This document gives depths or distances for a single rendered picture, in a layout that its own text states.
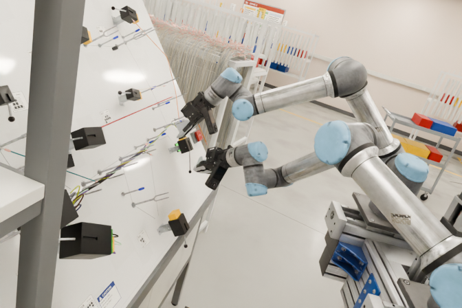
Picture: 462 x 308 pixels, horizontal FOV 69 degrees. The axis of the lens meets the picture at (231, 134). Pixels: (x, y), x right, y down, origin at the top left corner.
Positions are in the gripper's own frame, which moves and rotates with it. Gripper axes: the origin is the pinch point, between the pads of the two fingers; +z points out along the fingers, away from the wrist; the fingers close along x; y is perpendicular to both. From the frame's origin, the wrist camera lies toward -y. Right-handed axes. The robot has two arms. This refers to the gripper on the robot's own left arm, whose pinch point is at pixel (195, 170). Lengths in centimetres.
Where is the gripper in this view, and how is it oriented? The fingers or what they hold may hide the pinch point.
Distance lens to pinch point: 143.8
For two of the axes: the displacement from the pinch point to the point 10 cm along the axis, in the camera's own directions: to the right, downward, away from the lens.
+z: -7.4, 2.3, 6.4
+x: -6.5, -4.9, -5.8
